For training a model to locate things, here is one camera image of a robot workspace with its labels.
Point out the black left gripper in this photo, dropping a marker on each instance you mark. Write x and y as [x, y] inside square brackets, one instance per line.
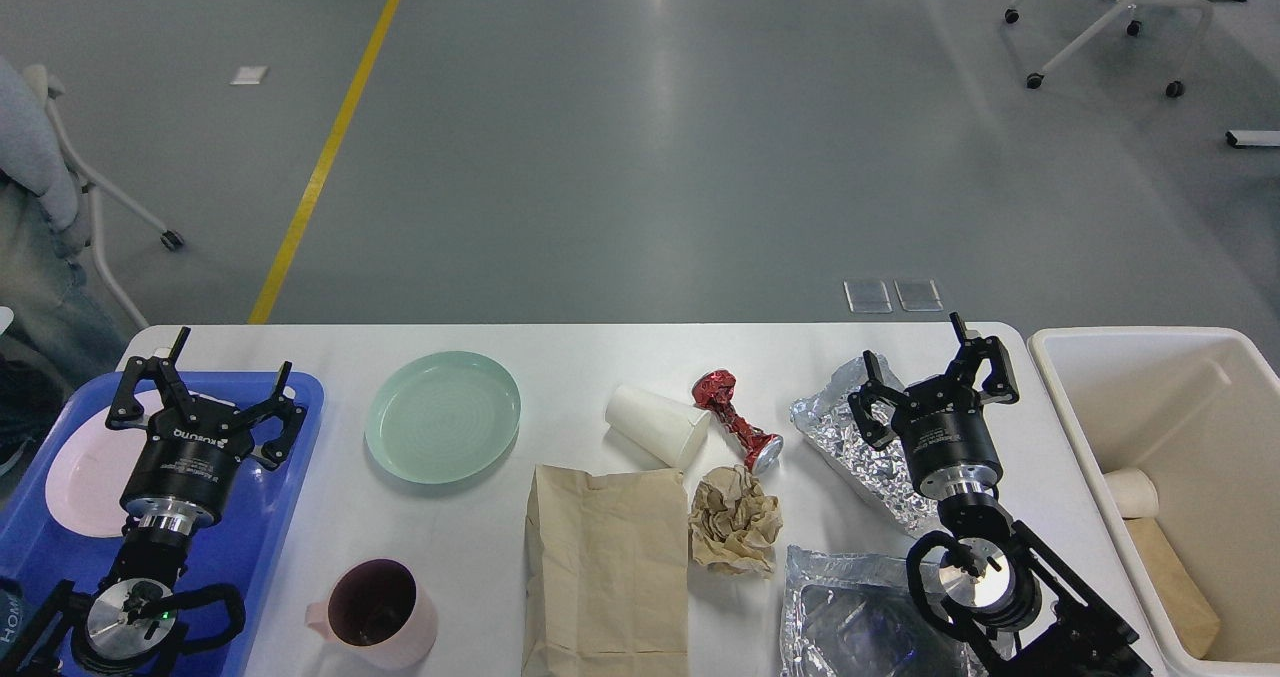
[186, 471]

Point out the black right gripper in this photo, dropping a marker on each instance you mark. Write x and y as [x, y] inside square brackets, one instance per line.
[940, 422]

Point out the mint green plate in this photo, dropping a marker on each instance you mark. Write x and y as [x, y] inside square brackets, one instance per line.
[443, 418]

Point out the pink mug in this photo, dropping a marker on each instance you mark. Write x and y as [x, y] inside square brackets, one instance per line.
[379, 611]

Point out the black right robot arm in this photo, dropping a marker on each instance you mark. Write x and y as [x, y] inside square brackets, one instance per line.
[985, 578]

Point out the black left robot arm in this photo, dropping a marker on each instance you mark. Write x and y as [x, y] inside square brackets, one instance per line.
[137, 621]

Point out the pink plate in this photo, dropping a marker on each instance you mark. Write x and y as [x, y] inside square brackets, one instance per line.
[88, 475]

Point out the blue plastic tray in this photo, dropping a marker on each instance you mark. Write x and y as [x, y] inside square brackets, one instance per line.
[243, 549]

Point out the seated person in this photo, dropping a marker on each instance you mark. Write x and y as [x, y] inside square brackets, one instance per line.
[68, 338]

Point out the paper cup in bin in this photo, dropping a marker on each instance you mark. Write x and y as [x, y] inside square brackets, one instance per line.
[1134, 493]

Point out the crushed red can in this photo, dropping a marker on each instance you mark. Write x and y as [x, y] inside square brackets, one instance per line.
[714, 392]

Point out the aluminium foil tray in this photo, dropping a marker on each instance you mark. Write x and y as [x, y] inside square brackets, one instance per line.
[851, 614]

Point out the crumpled brown paper ball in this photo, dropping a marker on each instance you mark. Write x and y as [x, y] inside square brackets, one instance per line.
[734, 523]

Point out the dark blue cap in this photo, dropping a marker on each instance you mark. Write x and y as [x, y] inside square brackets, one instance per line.
[19, 617]

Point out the beige plastic bin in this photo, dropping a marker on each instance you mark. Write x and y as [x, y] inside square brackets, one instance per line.
[1196, 410]

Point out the white paper cup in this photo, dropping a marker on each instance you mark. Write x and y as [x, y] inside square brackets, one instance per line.
[671, 431]

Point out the flat brown paper bag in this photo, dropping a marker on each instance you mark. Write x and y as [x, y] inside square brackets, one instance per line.
[608, 556]

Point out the white chair left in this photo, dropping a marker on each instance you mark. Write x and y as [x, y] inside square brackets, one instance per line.
[95, 189]

